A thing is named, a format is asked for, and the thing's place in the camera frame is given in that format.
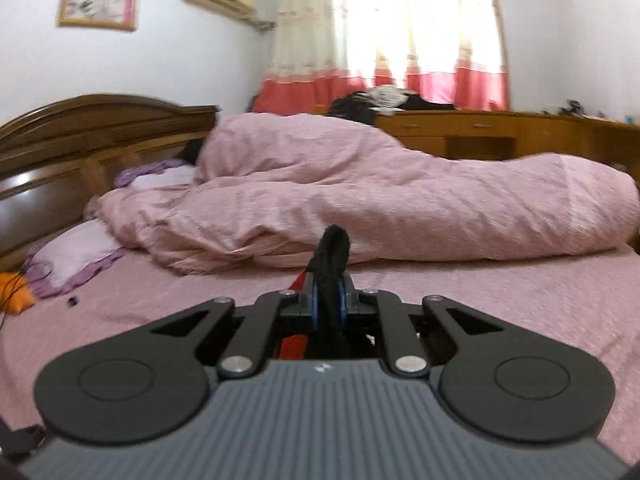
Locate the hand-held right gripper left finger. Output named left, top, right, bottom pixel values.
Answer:
left=125, top=272, right=321, bottom=378

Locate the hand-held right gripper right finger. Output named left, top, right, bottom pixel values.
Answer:
left=336, top=272, right=531, bottom=378

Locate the red knit cardigan black bow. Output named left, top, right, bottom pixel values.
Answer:
left=277, top=224, right=373, bottom=361

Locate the pile of clothes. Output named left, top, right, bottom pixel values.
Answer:
left=325, top=86, right=456, bottom=123

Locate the pink duvet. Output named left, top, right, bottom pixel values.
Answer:
left=95, top=112, right=640, bottom=277

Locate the orange plush toy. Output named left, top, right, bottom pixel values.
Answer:
left=0, top=272, right=37, bottom=314

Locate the pink floral bed sheet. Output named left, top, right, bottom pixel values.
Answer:
left=0, top=240, right=640, bottom=461

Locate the lavender ruffled pillow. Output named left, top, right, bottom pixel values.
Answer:
left=114, top=159, right=201, bottom=191
left=25, top=219, right=128, bottom=300

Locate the wooden cabinet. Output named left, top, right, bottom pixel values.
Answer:
left=375, top=110, right=640, bottom=181

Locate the cream and red curtain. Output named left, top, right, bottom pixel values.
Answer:
left=252, top=0, right=511, bottom=113

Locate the wooden headboard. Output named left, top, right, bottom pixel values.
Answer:
left=0, top=92, right=221, bottom=271

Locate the black cable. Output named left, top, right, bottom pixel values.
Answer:
left=0, top=269, right=53, bottom=313

